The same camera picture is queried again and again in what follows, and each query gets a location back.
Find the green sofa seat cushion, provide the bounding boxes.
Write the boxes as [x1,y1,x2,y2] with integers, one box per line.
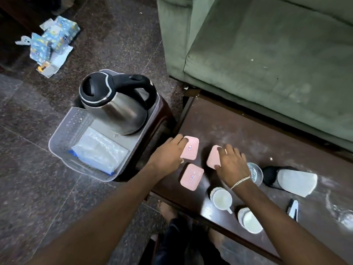
[184,0,353,142]

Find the person's bare foot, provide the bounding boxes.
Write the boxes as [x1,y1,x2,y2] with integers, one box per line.
[207,227,225,250]
[158,200,178,222]

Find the green fabric sofa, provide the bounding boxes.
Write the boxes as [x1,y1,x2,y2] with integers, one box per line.
[156,0,353,153]

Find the person's left forearm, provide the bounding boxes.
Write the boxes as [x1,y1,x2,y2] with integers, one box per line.
[26,165,166,265]

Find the empty clear glass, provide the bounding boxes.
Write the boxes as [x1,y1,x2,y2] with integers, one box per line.
[325,190,353,231]

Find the white paper sheet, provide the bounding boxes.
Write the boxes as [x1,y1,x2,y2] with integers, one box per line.
[36,45,74,79]

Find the clear plastic bag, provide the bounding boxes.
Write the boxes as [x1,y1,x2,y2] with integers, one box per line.
[68,126,130,176]

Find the steel electric kettle black lid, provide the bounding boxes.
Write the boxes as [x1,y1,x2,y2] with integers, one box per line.
[79,71,158,135]

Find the person's right forearm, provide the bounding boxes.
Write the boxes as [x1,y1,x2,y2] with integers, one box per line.
[234,178,348,265]

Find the small metal clip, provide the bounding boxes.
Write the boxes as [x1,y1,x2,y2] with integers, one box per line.
[286,199,299,223]

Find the silver chain bracelet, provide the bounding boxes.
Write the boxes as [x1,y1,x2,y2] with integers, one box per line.
[231,175,252,190]

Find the grey plastic basket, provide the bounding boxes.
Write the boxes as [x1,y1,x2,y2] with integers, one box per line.
[49,69,161,183]

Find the black jar with white lid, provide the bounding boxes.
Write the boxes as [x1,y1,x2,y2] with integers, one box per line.
[261,166,318,198]

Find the person's legs in dark trousers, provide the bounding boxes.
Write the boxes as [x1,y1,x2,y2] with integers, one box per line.
[152,216,231,265]

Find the pink sachet packet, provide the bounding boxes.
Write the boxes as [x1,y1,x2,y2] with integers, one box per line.
[180,163,205,191]
[180,136,200,160]
[206,145,223,170]

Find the white paper cutout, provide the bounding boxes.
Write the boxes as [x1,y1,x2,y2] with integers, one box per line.
[15,35,31,47]

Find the person's left hand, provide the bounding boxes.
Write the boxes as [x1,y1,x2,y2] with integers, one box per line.
[147,134,190,180]

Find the person's right hand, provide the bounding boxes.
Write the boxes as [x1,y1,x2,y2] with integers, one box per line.
[215,144,252,188]

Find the clear glass of water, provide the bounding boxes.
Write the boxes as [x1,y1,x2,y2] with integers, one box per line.
[247,162,264,187]

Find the blue patterned cardboard box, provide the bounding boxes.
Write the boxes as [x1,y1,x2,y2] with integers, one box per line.
[41,15,81,54]
[29,33,52,66]

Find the white ceramic cup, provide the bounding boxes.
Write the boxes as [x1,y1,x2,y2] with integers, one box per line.
[210,187,234,215]
[237,207,264,234]

